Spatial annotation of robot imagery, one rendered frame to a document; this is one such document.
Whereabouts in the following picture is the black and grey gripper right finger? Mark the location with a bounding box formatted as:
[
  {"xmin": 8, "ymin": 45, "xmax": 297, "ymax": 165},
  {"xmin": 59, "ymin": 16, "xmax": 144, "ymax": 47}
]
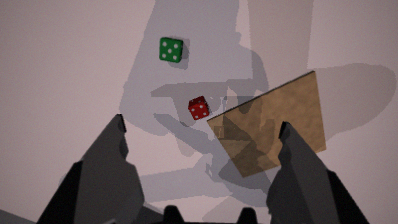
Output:
[{"xmin": 266, "ymin": 121, "xmax": 370, "ymax": 224}]

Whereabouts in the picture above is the tan mat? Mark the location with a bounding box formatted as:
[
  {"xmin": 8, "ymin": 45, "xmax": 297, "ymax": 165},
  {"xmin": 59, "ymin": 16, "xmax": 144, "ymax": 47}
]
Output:
[{"xmin": 207, "ymin": 71, "xmax": 326, "ymax": 178}]

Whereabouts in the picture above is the green die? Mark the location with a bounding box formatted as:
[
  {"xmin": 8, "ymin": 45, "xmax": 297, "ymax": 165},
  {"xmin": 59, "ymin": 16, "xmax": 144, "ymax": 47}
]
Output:
[{"xmin": 159, "ymin": 37, "xmax": 183, "ymax": 63}]

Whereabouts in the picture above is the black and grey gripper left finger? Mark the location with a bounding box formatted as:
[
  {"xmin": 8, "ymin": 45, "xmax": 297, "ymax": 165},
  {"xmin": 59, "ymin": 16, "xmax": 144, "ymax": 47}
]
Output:
[{"xmin": 36, "ymin": 114, "xmax": 145, "ymax": 224}]

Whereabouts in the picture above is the dark red die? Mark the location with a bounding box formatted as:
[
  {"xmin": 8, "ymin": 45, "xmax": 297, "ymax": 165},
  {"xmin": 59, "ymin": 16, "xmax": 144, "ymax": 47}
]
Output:
[{"xmin": 188, "ymin": 96, "xmax": 210, "ymax": 120}]

